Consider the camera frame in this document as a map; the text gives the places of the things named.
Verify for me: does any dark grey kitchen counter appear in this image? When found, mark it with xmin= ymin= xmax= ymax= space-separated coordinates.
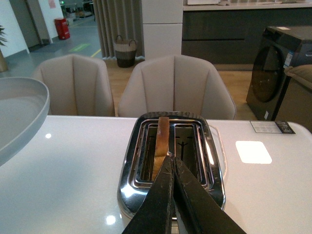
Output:
xmin=182 ymin=1 xmax=312 ymax=65

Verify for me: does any green potted plant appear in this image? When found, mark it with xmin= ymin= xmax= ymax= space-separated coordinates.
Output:
xmin=0 ymin=25 xmax=9 ymax=73

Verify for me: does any black front-load washing machine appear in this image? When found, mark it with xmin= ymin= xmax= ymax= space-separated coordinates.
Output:
xmin=246 ymin=26 xmax=312 ymax=120

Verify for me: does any brown bread slice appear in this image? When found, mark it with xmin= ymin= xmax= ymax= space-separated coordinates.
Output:
xmin=152 ymin=117 xmax=170 ymax=181

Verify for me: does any grey pleated curtain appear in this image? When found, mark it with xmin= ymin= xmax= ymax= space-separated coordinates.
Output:
xmin=93 ymin=0 xmax=144 ymax=58

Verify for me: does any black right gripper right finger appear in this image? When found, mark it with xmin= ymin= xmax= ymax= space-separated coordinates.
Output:
xmin=174 ymin=158 xmax=245 ymax=234

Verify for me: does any black white label sticker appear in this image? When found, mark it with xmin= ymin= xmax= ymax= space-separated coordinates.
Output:
xmin=250 ymin=121 xmax=295 ymax=134

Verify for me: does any white chrome two-slot toaster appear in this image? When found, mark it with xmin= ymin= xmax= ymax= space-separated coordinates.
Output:
xmin=117 ymin=111 xmax=227 ymax=234

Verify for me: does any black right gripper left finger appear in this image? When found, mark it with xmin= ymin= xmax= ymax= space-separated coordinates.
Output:
xmin=123 ymin=156 xmax=174 ymax=234

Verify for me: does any white tall cabinet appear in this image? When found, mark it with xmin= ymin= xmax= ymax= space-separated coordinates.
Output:
xmin=141 ymin=0 xmax=183 ymax=60

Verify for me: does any blue round plate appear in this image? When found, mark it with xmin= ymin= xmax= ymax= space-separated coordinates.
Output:
xmin=0 ymin=77 xmax=50 ymax=165

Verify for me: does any beige chair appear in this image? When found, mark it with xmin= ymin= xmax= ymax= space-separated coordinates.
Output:
xmin=117 ymin=55 xmax=236 ymax=120
xmin=32 ymin=54 xmax=115 ymax=117

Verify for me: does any woven laundry basket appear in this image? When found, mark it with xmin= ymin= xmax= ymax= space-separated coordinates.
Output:
xmin=113 ymin=35 xmax=137 ymax=68

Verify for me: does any beige chair left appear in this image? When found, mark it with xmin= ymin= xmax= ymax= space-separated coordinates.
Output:
xmin=32 ymin=54 xmax=115 ymax=117

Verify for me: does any beige cushion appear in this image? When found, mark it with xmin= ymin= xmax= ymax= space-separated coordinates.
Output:
xmin=284 ymin=64 xmax=312 ymax=89

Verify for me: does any beige chair right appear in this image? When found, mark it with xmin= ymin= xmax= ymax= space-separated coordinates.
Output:
xmin=117 ymin=55 xmax=236 ymax=120

